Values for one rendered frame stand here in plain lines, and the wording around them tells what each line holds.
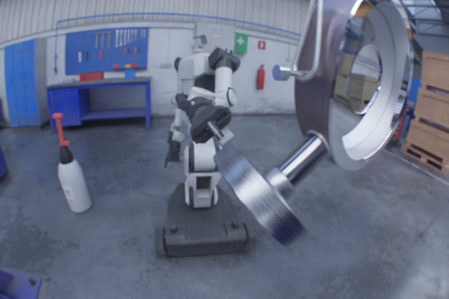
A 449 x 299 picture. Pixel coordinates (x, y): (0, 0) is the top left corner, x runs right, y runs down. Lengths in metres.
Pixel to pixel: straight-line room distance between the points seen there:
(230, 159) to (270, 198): 0.07
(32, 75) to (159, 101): 2.75
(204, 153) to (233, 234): 0.50
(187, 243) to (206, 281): 0.25
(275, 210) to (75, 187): 1.52
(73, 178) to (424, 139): 5.06
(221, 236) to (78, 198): 1.11
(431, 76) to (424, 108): 0.64
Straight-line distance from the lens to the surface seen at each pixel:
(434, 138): 4.41
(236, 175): 0.23
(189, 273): 1.23
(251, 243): 1.21
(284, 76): 0.25
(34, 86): 4.36
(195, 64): 1.14
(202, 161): 0.95
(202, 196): 1.17
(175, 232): 1.14
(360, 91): 4.67
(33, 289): 1.44
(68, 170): 1.57
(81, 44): 4.36
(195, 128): 0.50
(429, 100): 4.47
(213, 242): 1.14
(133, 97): 4.14
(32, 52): 4.40
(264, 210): 0.22
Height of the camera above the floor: 1.07
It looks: 18 degrees down
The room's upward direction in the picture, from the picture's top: 4 degrees clockwise
